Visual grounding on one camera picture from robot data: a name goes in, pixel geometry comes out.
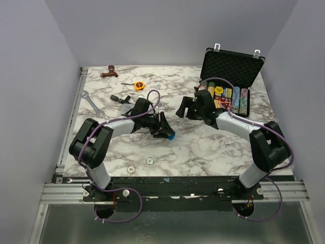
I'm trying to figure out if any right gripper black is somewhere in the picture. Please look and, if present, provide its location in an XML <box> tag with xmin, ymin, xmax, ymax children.
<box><xmin>176</xmin><ymin>96</ymin><xmax>205</xmax><ymax>121</ymax></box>

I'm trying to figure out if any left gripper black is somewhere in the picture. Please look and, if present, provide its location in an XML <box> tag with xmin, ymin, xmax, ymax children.
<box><xmin>141</xmin><ymin>112</ymin><xmax>175</xmax><ymax>138</ymax></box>

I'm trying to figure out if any red gold card deck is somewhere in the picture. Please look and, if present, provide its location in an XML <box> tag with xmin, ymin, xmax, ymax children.
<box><xmin>214</xmin><ymin>100</ymin><xmax>232</xmax><ymax>110</ymax></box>

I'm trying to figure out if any yellow round dealer chip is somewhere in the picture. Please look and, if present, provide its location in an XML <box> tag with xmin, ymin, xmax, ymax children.
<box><xmin>214</xmin><ymin>86</ymin><xmax>224</xmax><ymax>96</ymax></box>

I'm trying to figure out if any white green poker chip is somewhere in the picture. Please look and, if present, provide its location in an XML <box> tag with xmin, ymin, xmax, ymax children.
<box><xmin>145</xmin><ymin>157</ymin><xmax>154</xmax><ymax>165</ymax></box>

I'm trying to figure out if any white red poker chip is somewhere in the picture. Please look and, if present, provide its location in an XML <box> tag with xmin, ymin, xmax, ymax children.
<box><xmin>127</xmin><ymin>166</ymin><xmax>136</xmax><ymax>174</ymax></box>

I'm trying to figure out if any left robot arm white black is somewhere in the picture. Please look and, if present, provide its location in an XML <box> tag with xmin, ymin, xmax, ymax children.
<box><xmin>69</xmin><ymin>98</ymin><xmax>175</xmax><ymax>201</ymax></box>

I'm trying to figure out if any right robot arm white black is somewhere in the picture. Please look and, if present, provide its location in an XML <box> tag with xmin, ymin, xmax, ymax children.
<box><xmin>176</xmin><ymin>90</ymin><xmax>293</xmax><ymax>199</ymax></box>

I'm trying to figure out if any yellow green chip row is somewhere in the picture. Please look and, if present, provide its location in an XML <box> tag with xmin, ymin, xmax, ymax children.
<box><xmin>207</xmin><ymin>82</ymin><xmax>215</xmax><ymax>97</ymax></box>

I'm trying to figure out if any yellow tape measure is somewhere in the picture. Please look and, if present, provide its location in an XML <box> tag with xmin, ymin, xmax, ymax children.
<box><xmin>134</xmin><ymin>81</ymin><xmax>145</xmax><ymax>91</ymax></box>

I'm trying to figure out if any light blue chip row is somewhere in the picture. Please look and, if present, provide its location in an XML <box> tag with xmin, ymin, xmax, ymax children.
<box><xmin>231</xmin><ymin>86</ymin><xmax>240</xmax><ymax>114</ymax></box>

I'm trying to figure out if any pink green chip row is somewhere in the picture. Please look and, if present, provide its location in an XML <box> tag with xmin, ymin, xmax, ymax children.
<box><xmin>239</xmin><ymin>88</ymin><xmax>248</xmax><ymax>117</ymax></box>

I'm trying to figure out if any black socket T tool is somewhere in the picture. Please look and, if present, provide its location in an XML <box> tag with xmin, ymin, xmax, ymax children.
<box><xmin>110</xmin><ymin>95</ymin><xmax>131</xmax><ymax>104</ymax></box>

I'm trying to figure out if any black poker chip case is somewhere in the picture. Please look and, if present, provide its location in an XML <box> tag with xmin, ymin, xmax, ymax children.
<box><xmin>200</xmin><ymin>43</ymin><xmax>265</xmax><ymax>118</ymax></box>

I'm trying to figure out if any silver wrench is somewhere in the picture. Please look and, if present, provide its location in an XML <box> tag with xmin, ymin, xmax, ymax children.
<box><xmin>81</xmin><ymin>90</ymin><xmax>105</xmax><ymax>118</ymax></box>

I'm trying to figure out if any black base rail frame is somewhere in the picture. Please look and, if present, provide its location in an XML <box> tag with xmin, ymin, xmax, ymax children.
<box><xmin>41</xmin><ymin>66</ymin><xmax>308</xmax><ymax>223</ymax></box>

